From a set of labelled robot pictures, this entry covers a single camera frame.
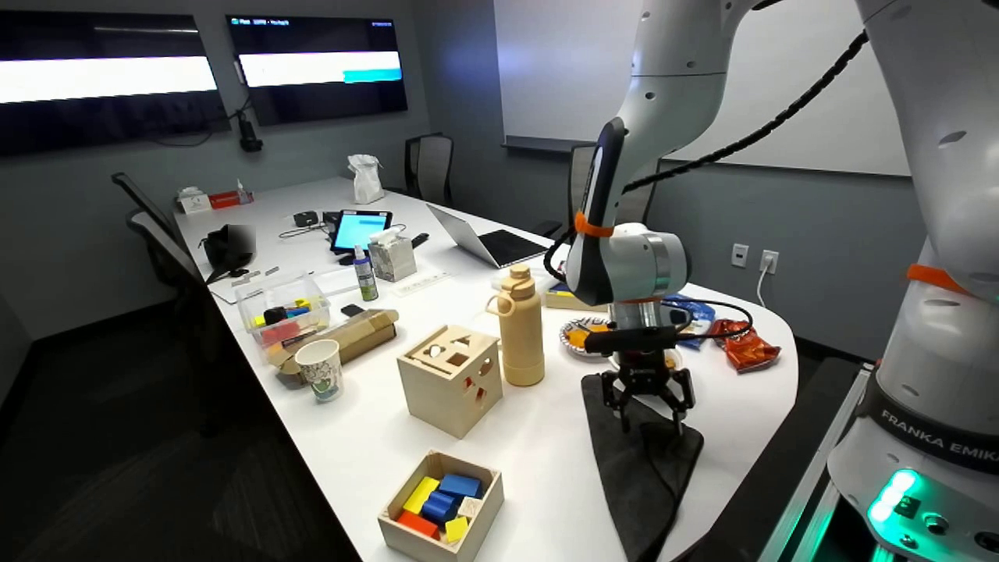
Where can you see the plate of orange chips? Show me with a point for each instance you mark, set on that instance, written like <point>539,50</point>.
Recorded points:
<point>574,338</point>

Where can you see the red block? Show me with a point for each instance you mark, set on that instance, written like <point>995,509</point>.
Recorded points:
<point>416,522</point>

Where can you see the wooden tray of blocks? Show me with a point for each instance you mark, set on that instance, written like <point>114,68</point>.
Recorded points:
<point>473,531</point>

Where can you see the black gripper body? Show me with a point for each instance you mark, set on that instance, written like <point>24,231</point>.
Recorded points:
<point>646,370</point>

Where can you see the black office chair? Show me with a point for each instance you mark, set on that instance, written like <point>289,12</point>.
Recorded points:
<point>158,236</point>

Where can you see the large wall monitor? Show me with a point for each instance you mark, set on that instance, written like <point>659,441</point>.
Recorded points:
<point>104,83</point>

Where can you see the white tissue box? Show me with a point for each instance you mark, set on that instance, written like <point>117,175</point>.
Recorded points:
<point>390,258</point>

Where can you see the open silver laptop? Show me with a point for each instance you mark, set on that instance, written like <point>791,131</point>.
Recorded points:
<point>500,247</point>

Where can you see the clear plastic container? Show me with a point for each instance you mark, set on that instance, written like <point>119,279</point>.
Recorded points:
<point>283,309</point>

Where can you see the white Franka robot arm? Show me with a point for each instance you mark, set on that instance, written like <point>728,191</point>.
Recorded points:
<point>937,344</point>

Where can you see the red chip bag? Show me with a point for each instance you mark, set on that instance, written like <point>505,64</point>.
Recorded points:
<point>749,346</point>

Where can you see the grey mesh office chair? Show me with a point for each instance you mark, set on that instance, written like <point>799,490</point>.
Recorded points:
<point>579,188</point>

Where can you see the wall monitor with teal bar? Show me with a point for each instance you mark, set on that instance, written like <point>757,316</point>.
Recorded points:
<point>316,67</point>

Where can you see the white paper bag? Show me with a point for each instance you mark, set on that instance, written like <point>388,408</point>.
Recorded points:
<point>365,178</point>

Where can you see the beige water bottle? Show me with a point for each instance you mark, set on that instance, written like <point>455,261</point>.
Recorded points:
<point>523,331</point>

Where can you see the tablet with lit screen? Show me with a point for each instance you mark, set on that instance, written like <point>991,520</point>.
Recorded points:
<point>360,230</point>

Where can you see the white whiteboard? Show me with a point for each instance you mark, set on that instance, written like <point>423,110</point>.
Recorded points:
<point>562,74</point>

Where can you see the blue block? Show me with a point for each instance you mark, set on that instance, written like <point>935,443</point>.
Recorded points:
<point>464,484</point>
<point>439,506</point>

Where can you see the red and white box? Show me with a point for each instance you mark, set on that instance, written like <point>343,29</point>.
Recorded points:
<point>212,196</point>

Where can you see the white wall outlet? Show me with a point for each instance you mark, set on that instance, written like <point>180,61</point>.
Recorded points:
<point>770,261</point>
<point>742,253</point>

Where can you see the paper cup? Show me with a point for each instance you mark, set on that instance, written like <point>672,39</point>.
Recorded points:
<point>319,370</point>

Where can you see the blue chip bag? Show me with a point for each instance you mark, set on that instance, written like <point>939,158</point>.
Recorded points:
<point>693,316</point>

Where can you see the dark grey towel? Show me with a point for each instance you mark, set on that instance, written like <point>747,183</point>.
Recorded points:
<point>644,477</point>

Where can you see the white paper sheets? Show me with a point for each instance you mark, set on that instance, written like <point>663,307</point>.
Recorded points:
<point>247,282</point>

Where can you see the long cardboard box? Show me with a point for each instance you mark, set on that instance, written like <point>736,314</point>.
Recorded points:
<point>360,334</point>

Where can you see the long yellow block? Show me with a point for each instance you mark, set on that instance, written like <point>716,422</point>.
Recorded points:
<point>423,490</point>

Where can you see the small grey office chair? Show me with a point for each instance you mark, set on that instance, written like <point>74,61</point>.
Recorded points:
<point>433,169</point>

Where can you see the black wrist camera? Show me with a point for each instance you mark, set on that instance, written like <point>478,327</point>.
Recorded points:
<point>634,338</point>

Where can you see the black wall webcam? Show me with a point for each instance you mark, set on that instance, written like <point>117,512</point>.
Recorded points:
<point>252,131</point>

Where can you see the small yellow block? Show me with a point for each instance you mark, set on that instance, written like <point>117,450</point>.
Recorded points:
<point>453,531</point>

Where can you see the light wooden block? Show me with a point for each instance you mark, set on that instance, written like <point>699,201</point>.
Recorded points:
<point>470,509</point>

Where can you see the black headphones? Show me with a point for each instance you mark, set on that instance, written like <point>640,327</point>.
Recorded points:
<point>228,252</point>

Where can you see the wooden shape sorter cube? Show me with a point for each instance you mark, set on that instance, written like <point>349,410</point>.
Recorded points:
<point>448,385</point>

